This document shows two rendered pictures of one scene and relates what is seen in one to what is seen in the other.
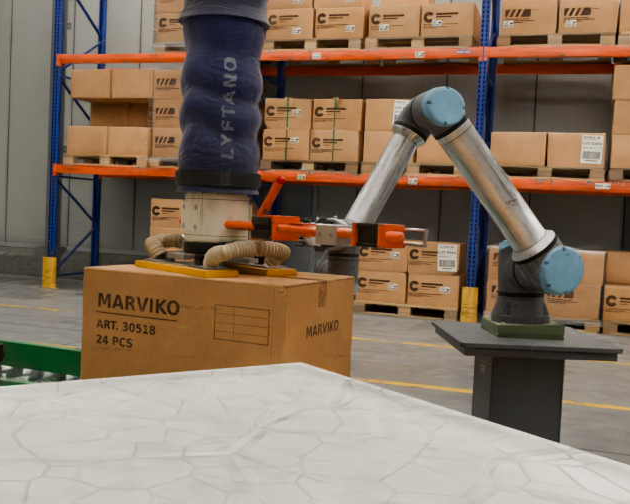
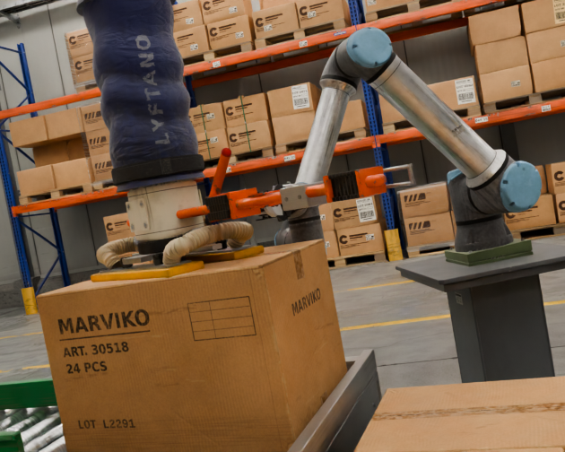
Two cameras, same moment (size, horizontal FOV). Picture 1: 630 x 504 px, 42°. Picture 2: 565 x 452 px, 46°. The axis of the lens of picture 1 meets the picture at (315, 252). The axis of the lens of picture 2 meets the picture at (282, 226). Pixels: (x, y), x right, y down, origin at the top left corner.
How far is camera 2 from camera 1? 0.51 m
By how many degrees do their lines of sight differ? 3
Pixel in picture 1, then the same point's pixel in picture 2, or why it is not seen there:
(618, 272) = not seen: hidden behind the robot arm
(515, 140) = not seen: hidden behind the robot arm
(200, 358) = (184, 365)
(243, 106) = (168, 85)
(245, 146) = (179, 127)
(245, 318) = (224, 310)
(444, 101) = (369, 41)
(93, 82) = (30, 129)
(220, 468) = not seen: outside the picture
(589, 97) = (450, 49)
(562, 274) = (523, 189)
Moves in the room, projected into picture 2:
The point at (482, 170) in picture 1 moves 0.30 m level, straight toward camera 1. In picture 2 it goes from (422, 103) to (431, 90)
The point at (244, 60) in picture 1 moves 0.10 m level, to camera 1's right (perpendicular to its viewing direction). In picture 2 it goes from (157, 36) to (199, 29)
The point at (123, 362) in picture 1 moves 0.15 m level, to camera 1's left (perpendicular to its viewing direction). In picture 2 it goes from (101, 387) to (37, 400)
